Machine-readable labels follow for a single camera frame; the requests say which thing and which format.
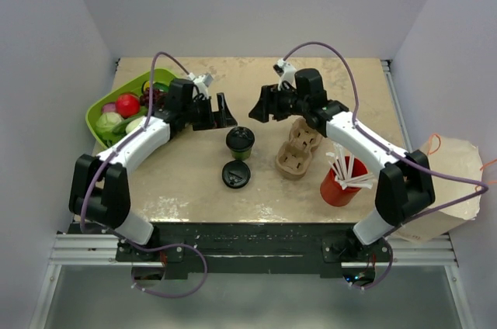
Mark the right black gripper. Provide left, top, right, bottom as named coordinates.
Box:
left=249, top=82, right=309, bottom=123

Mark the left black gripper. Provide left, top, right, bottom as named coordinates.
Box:
left=182, top=93, right=237, bottom=131

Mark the black plastic cup lid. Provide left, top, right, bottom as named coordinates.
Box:
left=225, top=126, right=255, bottom=151

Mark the green paper coffee cup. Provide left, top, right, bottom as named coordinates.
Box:
left=229, top=146, right=252, bottom=161

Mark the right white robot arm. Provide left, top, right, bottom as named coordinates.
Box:
left=248, top=68, right=435, bottom=261

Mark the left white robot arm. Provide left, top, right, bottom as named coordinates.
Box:
left=68, top=78, right=238, bottom=261

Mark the brown pulp cup carrier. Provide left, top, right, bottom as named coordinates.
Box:
left=275, top=117, right=323, bottom=180

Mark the purple grapes bunch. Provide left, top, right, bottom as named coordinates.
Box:
left=139, top=88, right=169, bottom=108

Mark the green bottle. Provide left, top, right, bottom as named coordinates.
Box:
left=141, top=81, right=168, bottom=92

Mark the green plastic bin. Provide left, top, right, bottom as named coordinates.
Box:
left=85, top=68, right=180, bottom=148

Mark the white daikon radish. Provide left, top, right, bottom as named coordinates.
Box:
left=125, top=116, right=144, bottom=134

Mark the white wrapped straw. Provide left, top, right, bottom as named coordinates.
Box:
left=326, top=143, right=375, bottom=190

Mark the red apple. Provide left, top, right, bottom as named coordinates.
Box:
left=115, top=93, right=141, bottom=119

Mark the red cup holder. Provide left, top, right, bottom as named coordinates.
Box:
left=320, top=159, right=368, bottom=207

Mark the red onion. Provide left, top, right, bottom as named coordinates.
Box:
left=101, top=102, right=116, bottom=113

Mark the green cabbage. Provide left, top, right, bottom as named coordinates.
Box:
left=95, top=112, right=123, bottom=140

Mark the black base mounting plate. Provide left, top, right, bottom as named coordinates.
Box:
left=116, top=223, right=391, bottom=279

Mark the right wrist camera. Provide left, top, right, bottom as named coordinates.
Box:
left=273, top=58, right=297, bottom=89

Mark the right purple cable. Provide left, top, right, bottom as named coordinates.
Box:
left=283, top=41, right=489, bottom=291

